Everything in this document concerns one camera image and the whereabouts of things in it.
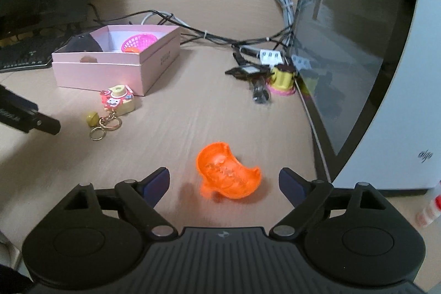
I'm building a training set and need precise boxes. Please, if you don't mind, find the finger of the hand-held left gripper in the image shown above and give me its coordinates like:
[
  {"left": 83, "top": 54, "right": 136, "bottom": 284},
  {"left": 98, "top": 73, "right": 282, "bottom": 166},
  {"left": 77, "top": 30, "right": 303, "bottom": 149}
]
[{"left": 0, "top": 84, "right": 61, "bottom": 135}]

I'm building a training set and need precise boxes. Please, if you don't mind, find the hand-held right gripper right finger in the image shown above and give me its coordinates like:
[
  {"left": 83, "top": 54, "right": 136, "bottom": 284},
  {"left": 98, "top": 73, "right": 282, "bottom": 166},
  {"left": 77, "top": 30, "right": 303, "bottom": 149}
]
[{"left": 269, "top": 166, "right": 383, "bottom": 238}]

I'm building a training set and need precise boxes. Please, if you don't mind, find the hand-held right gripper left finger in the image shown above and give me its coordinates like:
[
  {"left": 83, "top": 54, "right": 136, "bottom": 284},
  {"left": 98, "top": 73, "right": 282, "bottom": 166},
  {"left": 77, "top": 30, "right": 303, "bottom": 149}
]
[{"left": 64, "top": 166, "right": 174, "bottom": 238}]

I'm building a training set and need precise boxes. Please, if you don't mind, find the clear orange plastic toy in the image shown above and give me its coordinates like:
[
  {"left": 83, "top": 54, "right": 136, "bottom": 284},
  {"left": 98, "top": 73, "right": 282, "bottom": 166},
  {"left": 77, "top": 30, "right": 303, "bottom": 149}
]
[{"left": 196, "top": 142, "right": 262, "bottom": 201}]

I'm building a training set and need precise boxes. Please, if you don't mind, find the pink cardboard box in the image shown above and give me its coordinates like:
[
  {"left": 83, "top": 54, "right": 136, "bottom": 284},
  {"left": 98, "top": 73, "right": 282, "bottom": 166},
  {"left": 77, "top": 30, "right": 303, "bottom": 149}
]
[{"left": 52, "top": 25, "right": 181, "bottom": 96}]

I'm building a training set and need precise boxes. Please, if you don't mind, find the black cat plush toy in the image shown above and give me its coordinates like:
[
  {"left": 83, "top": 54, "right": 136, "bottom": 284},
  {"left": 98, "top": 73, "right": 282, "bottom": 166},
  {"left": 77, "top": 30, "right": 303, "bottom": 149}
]
[{"left": 65, "top": 33, "right": 104, "bottom": 53}]

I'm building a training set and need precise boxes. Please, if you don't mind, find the camera charm keychain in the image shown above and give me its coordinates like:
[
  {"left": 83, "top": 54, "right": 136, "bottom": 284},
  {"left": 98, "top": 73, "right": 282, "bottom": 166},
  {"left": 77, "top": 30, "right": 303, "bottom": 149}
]
[{"left": 85, "top": 85, "right": 136, "bottom": 141}]

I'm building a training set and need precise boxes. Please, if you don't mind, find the dark packet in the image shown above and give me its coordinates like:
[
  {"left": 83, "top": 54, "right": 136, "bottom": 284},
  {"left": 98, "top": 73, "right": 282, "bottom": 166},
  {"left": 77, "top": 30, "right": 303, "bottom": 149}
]
[{"left": 252, "top": 75, "right": 272, "bottom": 105}]

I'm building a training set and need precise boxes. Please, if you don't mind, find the yellow and pink toy figure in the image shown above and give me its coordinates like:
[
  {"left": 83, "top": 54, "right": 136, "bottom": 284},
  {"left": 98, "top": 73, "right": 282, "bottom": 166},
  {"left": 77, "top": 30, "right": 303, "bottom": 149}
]
[{"left": 266, "top": 64, "right": 297, "bottom": 96}]

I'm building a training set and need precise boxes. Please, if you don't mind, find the black gadget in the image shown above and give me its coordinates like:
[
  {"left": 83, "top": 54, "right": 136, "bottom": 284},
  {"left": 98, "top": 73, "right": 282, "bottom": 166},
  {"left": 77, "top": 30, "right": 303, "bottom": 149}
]
[{"left": 225, "top": 64, "right": 270, "bottom": 77}]

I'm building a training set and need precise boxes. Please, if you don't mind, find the pink toy basket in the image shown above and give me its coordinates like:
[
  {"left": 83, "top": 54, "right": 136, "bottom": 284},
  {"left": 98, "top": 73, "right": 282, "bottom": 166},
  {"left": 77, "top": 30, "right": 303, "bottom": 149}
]
[{"left": 120, "top": 34, "right": 158, "bottom": 53}]

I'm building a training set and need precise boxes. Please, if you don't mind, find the black keyboard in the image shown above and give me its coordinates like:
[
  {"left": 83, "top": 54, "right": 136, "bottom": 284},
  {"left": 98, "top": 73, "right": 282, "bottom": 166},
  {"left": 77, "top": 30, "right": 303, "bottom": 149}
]
[{"left": 0, "top": 26, "right": 74, "bottom": 73}]

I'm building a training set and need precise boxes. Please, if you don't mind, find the red and white blurry object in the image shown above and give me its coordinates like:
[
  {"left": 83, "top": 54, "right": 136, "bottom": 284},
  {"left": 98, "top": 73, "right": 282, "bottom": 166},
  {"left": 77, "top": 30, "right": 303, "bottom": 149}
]
[{"left": 415, "top": 182, "right": 441, "bottom": 229}]

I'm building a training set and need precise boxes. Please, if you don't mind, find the glass panel computer case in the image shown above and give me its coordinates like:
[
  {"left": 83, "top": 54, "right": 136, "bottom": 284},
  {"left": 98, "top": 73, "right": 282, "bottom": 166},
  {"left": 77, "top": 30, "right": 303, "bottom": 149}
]
[{"left": 293, "top": 0, "right": 441, "bottom": 196}]

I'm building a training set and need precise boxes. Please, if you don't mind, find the grey cable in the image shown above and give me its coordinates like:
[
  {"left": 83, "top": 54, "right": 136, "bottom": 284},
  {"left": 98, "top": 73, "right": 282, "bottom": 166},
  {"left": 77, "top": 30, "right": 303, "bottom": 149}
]
[{"left": 141, "top": 10, "right": 193, "bottom": 29}]

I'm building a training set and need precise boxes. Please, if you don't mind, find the black cable bundle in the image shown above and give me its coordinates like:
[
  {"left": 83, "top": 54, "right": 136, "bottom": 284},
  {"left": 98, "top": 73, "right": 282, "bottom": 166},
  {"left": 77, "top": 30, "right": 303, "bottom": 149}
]
[{"left": 90, "top": 3, "right": 297, "bottom": 50}]

